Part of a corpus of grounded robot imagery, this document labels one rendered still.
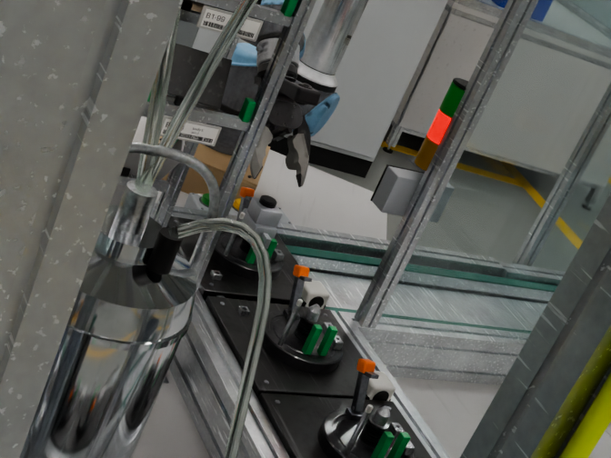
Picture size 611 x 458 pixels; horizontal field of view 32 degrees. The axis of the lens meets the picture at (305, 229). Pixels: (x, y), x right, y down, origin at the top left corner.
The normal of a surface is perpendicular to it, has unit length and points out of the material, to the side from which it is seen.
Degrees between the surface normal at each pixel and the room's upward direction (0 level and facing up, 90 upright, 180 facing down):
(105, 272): 24
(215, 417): 90
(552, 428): 90
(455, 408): 0
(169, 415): 0
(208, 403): 90
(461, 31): 90
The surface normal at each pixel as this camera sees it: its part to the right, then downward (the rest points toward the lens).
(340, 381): 0.37, -0.84
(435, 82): 0.24, 0.50
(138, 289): 0.51, -0.55
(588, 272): -0.84, -0.14
